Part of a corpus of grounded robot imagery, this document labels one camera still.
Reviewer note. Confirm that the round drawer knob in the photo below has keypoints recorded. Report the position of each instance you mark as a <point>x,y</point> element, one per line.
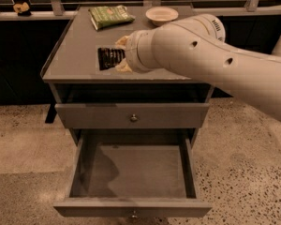
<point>134,215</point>
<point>134,118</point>

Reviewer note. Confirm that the white paper bowl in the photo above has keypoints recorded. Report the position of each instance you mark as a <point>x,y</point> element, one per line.
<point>160,15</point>

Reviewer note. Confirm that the small yellow black object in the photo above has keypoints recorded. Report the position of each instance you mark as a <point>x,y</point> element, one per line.
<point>22,9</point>

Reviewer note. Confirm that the black rxbar chocolate bar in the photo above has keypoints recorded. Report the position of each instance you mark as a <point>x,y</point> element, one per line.
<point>109,57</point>

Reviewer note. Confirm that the round middle drawer knob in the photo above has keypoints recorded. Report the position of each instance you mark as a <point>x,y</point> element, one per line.
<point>134,215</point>

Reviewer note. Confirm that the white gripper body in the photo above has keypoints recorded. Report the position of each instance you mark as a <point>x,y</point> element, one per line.
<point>131,52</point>

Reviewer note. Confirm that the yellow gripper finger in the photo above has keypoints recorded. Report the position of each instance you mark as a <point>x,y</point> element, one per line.
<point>123,66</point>
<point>121,42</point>

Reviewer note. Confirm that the green chip bag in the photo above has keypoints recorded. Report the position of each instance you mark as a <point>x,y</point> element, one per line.
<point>102,17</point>

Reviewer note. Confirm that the round top drawer knob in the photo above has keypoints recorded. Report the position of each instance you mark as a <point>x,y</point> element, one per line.
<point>134,118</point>

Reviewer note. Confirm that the metal window rail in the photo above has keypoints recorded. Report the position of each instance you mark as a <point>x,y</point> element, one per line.
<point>34,15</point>

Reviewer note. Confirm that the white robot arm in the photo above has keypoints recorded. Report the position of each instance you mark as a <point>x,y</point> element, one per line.
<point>195,47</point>

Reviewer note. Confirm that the grey drawer cabinet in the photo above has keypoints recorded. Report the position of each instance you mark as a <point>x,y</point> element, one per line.
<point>73,73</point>

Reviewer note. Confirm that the open grey middle drawer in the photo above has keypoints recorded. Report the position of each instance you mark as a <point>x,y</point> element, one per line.
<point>111,179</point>

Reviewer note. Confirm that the grey top drawer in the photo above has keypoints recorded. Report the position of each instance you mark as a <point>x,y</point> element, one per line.
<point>117,115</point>

